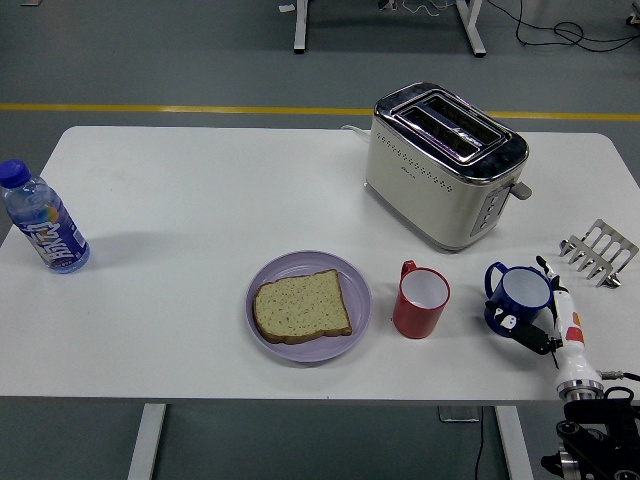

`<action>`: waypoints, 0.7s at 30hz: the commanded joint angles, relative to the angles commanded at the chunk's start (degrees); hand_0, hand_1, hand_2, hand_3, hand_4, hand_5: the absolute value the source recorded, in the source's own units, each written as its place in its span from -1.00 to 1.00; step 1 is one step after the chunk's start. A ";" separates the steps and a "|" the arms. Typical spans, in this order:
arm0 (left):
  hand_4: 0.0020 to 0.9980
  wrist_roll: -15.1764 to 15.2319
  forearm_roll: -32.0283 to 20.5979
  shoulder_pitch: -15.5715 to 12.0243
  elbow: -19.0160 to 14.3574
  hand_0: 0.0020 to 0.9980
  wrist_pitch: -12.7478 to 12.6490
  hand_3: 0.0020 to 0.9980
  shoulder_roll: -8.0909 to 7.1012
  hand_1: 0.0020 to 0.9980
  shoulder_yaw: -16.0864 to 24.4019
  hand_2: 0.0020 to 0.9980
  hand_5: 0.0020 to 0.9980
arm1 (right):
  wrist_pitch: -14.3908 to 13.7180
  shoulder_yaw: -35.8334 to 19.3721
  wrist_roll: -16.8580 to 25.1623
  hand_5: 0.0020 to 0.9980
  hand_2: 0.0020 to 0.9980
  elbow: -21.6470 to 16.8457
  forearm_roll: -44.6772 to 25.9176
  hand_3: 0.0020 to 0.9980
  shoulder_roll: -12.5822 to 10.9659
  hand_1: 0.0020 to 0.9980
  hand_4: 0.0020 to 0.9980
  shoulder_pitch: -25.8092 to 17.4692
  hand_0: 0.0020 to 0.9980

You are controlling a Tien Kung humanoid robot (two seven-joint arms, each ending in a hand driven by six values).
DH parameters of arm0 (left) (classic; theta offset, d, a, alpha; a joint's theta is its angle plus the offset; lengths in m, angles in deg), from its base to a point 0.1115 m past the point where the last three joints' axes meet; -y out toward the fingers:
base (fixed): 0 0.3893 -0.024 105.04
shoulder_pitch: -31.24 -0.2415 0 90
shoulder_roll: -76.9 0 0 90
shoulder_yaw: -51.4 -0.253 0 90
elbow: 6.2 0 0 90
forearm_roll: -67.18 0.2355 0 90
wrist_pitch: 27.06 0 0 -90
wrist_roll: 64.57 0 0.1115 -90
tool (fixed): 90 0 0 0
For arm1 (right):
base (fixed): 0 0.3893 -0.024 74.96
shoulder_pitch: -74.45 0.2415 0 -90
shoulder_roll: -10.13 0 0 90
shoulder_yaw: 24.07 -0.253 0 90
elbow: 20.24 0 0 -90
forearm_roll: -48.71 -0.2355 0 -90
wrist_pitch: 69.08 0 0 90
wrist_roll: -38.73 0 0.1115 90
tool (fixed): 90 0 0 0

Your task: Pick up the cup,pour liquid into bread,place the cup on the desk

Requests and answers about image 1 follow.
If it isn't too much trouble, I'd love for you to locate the blue enamel cup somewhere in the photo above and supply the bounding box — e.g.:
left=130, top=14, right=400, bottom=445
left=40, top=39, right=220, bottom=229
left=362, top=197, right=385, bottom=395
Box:
left=483, top=261, right=555, bottom=337

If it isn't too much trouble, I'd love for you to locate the slice of bread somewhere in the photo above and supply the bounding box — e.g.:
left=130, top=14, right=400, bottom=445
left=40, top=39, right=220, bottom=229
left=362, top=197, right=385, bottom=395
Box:
left=252, top=268, right=354, bottom=346

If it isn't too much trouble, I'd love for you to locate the black cable on floor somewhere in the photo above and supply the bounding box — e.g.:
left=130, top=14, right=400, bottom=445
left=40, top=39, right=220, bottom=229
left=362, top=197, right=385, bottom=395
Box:
left=487, top=0, right=640, bottom=52

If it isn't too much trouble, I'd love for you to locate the black cable under table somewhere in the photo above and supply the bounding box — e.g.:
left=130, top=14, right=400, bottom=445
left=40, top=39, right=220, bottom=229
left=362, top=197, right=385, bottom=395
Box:
left=473, top=405, right=487, bottom=480

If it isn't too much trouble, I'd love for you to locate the water bottle blue cap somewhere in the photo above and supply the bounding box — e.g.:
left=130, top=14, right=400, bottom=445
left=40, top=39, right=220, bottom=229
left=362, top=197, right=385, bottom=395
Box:
left=0, top=158, right=92, bottom=275

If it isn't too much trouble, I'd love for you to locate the white background table leg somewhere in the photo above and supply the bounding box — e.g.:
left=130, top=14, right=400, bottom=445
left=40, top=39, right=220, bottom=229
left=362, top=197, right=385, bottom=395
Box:
left=293, top=0, right=311, bottom=55
left=455, top=0, right=487, bottom=58

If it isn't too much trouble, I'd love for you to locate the purple round plate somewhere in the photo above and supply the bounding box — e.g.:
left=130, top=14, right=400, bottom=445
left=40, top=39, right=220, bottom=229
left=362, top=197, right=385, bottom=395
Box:
left=244, top=250, right=374, bottom=365

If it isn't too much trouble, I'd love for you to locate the metal toast rack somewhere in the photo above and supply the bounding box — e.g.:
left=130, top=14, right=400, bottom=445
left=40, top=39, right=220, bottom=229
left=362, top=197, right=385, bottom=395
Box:
left=558, top=218, right=640, bottom=290

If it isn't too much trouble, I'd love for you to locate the cream and chrome toaster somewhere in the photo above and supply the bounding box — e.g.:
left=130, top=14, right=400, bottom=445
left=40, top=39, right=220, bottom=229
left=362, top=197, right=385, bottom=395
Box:
left=363, top=81, right=534, bottom=254

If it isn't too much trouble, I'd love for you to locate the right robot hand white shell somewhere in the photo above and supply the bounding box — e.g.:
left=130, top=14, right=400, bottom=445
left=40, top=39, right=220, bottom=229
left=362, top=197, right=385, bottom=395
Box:
left=484, top=255, right=600, bottom=388

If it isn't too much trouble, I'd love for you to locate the grey box under table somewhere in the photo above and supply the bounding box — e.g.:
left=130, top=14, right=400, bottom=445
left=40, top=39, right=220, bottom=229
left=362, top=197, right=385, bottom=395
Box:
left=438, top=405, right=482, bottom=424

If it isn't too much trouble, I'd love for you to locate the red enamel cup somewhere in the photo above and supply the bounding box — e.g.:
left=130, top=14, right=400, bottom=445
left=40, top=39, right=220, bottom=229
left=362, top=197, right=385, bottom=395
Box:
left=392, top=259, right=452, bottom=341

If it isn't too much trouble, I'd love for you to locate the white cable on floor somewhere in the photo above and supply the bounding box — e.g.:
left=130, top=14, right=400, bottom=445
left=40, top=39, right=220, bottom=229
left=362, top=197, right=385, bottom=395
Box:
left=402, top=0, right=451, bottom=17

